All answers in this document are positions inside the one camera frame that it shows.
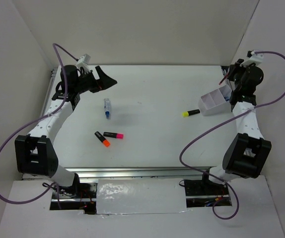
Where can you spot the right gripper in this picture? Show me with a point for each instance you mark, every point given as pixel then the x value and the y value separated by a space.
pixel 235 68

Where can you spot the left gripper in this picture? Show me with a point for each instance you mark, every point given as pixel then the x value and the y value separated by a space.
pixel 105 81

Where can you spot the blue pen with grip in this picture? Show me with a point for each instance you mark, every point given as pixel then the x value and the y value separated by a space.
pixel 226 97

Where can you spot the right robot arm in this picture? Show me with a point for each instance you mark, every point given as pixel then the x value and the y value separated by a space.
pixel 248 151

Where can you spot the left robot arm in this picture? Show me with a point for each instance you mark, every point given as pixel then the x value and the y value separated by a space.
pixel 35 154

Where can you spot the white divided container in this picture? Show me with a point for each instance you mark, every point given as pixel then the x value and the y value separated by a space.
pixel 213 103

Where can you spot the pink highlighter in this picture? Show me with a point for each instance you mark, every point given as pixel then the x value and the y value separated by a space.
pixel 113 135

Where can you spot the orange highlighter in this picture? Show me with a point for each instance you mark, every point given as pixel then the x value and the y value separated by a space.
pixel 102 139

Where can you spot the yellow highlighter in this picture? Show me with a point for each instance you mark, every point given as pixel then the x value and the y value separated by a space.
pixel 190 113

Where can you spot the white cover plate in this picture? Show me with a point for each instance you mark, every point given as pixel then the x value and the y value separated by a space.
pixel 140 196

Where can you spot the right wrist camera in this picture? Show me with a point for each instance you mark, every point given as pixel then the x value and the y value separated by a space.
pixel 253 58

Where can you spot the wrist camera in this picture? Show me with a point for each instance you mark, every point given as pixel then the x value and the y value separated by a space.
pixel 83 61
pixel 253 58

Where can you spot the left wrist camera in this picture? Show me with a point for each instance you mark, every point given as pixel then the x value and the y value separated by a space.
pixel 83 61

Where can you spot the aluminium frame rail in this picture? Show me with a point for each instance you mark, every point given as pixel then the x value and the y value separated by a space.
pixel 135 173

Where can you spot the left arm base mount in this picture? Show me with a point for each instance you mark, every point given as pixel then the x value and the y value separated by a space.
pixel 83 200

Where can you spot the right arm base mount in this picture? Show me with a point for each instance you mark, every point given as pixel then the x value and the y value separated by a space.
pixel 201 193

